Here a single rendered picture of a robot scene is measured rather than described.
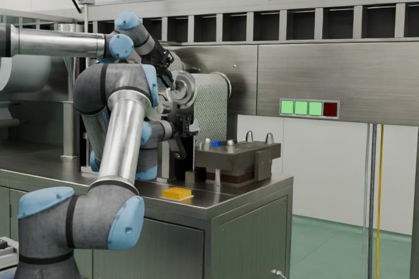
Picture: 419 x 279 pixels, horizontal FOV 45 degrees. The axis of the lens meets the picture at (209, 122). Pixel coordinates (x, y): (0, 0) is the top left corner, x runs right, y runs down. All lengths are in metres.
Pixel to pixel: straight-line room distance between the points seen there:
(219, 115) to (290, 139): 2.62
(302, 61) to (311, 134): 2.55
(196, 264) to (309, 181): 3.04
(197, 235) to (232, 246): 0.16
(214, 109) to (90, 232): 1.05
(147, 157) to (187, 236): 0.29
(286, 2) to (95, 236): 1.33
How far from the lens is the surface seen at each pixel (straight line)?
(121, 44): 1.57
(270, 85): 2.12
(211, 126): 2.03
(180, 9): 2.38
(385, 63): 1.96
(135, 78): 1.35
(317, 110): 2.03
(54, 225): 1.12
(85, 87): 1.39
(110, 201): 1.11
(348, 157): 4.48
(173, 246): 1.73
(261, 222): 1.93
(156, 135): 1.69
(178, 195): 1.66
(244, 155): 1.87
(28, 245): 1.16
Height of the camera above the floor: 1.31
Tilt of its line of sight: 5 degrees down
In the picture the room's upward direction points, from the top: 1 degrees clockwise
